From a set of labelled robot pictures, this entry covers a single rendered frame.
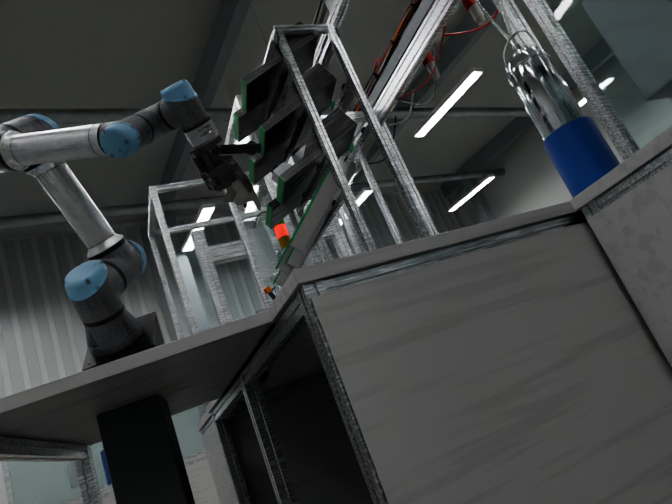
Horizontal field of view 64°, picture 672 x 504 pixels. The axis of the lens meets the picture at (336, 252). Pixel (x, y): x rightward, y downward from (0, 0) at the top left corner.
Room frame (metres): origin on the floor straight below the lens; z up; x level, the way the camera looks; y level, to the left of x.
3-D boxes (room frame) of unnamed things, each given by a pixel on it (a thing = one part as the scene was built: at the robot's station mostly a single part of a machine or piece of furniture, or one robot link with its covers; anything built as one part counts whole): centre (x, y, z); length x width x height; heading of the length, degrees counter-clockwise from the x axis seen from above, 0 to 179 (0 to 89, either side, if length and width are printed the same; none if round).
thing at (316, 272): (1.93, -0.21, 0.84); 1.50 x 1.41 x 0.03; 27
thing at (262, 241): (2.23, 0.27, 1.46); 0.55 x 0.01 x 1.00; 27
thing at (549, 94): (1.55, -0.80, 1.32); 0.14 x 0.14 x 0.38
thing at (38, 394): (1.49, 0.63, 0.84); 0.90 x 0.70 x 0.03; 15
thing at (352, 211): (1.46, -0.09, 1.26); 0.36 x 0.21 x 0.80; 27
